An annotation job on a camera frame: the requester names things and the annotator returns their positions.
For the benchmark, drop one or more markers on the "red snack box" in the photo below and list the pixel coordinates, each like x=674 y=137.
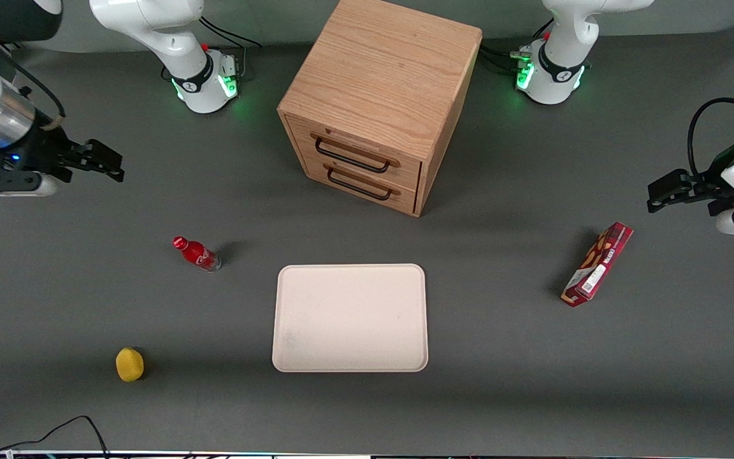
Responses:
x=598 y=264

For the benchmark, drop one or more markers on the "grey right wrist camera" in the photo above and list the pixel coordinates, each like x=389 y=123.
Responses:
x=16 y=183

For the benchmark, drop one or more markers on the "beige plastic tray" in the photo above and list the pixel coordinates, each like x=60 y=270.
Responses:
x=351 y=319

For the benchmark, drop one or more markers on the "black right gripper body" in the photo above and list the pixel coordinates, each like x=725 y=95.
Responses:
x=41 y=145

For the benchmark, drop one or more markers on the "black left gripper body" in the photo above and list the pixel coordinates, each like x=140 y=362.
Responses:
x=713 y=179

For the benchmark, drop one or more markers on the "red coke bottle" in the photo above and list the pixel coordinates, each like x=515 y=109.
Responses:
x=197 y=253

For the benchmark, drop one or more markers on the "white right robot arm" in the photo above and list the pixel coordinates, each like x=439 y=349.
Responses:
x=198 y=76

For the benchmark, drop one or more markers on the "wooden drawer front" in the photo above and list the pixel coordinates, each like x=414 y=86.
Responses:
x=405 y=167
x=405 y=199

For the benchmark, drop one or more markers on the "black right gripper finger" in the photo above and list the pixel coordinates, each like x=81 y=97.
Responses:
x=102 y=155
x=102 y=172

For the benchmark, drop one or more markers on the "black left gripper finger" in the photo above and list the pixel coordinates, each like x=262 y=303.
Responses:
x=669 y=183
x=673 y=199

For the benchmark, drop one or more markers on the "wooden drawer cabinet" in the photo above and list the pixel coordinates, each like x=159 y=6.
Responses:
x=380 y=70

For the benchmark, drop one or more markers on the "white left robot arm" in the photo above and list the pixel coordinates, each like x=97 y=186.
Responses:
x=558 y=70

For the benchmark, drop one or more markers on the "yellow lemon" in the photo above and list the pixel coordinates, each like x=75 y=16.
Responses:
x=129 y=364

